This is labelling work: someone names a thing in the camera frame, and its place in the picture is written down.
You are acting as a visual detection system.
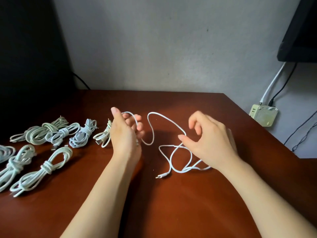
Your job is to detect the person's right hand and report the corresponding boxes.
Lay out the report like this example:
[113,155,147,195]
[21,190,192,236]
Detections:
[178,111,240,172]

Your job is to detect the person's left hand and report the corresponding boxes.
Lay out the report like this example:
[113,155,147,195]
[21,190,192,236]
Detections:
[110,107,145,163]

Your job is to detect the white charging cable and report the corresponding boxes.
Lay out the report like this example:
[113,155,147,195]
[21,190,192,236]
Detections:
[121,111,211,179]

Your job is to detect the person's left forearm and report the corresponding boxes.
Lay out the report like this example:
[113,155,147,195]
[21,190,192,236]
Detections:
[60,156,143,238]

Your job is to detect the person's right forearm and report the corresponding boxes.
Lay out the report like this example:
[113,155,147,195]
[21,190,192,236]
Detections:
[219,156,317,238]

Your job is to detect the beige plastic adapter box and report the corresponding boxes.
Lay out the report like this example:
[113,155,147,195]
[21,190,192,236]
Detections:
[249,104,278,128]

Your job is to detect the large black panel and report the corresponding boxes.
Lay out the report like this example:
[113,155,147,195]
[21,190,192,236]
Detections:
[0,0,75,141]

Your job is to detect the black cable behind panel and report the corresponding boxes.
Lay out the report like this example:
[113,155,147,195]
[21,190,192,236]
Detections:
[72,72,91,90]

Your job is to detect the group of bundled white cables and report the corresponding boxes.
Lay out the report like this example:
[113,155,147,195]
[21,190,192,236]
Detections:
[0,117,113,198]

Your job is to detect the white wall cable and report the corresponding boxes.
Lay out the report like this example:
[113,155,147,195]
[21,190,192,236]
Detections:
[259,62,287,105]

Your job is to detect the black power cable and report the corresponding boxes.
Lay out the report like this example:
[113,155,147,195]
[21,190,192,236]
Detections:
[268,62,298,107]

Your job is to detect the thin black cable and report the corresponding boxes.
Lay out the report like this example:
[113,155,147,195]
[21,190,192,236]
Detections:
[283,110,317,145]
[292,122,317,153]

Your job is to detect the black wall-mounted screen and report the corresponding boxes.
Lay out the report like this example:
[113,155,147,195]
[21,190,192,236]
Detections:
[277,0,317,63]

